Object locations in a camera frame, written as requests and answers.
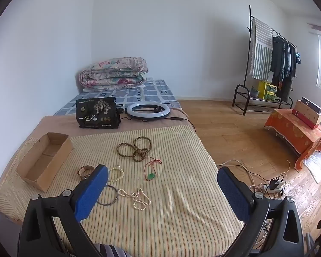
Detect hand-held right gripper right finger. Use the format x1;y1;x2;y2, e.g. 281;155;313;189
217;166;305;257

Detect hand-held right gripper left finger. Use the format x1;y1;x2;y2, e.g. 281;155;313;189
17;164;109;257

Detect brown strap wristwatch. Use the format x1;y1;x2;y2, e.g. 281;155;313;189
78;165;96;180

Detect cream bead bracelet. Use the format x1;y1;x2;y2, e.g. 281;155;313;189
107;166;125;183

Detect white pearl necklace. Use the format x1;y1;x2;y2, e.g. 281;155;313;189
117;188;152;211

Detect red cord jade pendant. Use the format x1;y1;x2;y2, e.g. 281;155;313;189
144;156;162;181

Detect thin metal bangle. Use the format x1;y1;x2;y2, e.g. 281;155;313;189
96;184;119;207

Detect white power strip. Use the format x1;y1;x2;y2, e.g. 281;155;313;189
258;181;285;197

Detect yellow striped cloth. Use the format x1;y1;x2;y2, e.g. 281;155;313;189
0;124;245;257

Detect striped grey trousers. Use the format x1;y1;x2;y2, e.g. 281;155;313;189
93;244;132;257

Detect black snack bag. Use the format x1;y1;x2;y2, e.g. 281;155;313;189
76;97;121;129

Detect orange cloth covered table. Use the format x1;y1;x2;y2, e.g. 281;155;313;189
264;108;321;171

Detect white handheld device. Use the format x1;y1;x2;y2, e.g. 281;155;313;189
126;102;172;120

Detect red long box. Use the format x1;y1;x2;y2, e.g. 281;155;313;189
291;109;320;130

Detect yellow box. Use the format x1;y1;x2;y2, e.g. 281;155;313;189
257;81;278;100

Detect dark purple long box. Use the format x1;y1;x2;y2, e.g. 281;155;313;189
301;97;321;114

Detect folded floral quilt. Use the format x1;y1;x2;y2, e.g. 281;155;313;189
78;57;149;91

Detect black hanging coat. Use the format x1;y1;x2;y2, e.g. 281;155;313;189
283;42;297;102

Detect dark green hanging coat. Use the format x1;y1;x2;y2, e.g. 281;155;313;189
270;35;286;87

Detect striped hanging towel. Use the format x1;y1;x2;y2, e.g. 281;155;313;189
250;17;274;82

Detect black metal clothes rack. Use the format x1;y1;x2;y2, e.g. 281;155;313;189
232;4;297;116

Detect white floor cable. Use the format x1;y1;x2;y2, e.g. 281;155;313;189
216;159;258;191

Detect black ring light cable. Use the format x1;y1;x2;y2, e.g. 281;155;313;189
168;116;197;134

